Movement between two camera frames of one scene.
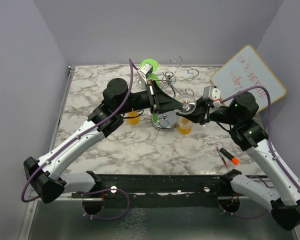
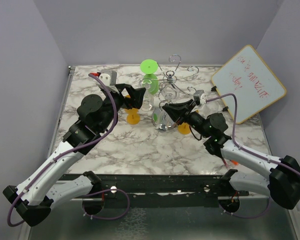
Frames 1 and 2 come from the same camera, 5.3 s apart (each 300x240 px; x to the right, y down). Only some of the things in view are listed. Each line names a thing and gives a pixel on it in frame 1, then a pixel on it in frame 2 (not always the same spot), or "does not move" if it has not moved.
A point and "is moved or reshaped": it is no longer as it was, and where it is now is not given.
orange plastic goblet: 185,126 does not move
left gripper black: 161,102 to 136,94
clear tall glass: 185,104 is moved or reshaped
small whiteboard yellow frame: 244,70 does not move
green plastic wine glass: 155,65 does not move
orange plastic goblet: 133,121 does not move
